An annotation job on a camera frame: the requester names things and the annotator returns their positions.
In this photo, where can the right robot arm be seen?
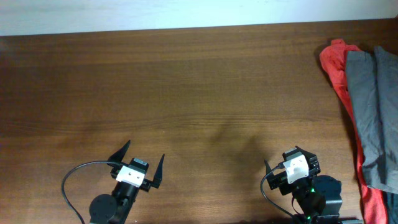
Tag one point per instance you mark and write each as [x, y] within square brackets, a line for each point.
[318, 196]

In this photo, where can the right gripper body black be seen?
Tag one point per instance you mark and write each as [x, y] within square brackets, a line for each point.
[281, 180]

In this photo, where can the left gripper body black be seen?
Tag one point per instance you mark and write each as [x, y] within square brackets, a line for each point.
[146, 183]

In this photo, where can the red shirt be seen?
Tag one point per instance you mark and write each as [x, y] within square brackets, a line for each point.
[333, 62]

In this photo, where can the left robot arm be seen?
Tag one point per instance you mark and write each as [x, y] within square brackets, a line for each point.
[114, 208]

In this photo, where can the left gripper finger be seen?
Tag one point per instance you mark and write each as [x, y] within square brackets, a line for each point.
[156, 182]
[117, 158]

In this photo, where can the black garment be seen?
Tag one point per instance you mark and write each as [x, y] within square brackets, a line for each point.
[391, 203]

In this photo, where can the grey shorts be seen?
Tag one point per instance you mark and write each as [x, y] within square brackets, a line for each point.
[372, 85]

